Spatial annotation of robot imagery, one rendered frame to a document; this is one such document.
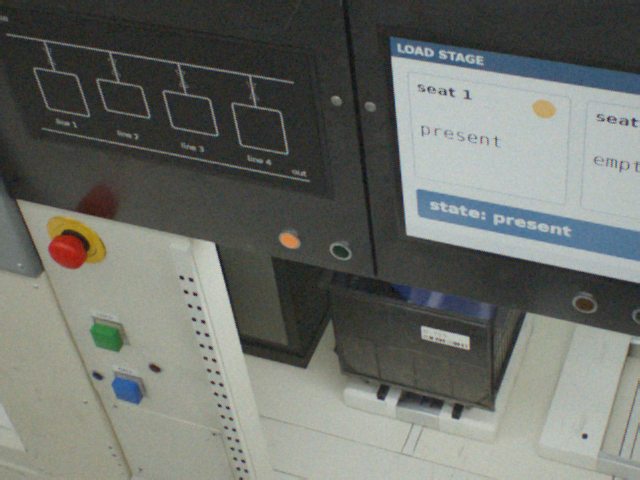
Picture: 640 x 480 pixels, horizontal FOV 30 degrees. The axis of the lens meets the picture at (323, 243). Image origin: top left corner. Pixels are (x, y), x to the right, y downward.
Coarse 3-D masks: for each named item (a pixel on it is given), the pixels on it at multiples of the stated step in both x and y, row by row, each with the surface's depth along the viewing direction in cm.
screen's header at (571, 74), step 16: (400, 48) 88; (416, 48) 87; (432, 48) 86; (448, 48) 86; (464, 48) 85; (448, 64) 87; (464, 64) 86; (480, 64) 86; (496, 64) 85; (512, 64) 85; (528, 64) 84; (544, 64) 84; (560, 64) 83; (544, 80) 85; (560, 80) 84; (576, 80) 84; (592, 80) 83; (608, 80) 83; (624, 80) 82
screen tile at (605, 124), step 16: (592, 112) 85; (608, 112) 85; (624, 112) 84; (592, 128) 86; (608, 128) 86; (624, 128) 85; (592, 144) 87; (608, 144) 87; (624, 144) 86; (592, 176) 90; (608, 176) 89; (624, 176) 88; (592, 192) 91; (608, 192) 90; (624, 192) 90; (592, 208) 92; (608, 208) 91; (624, 208) 91
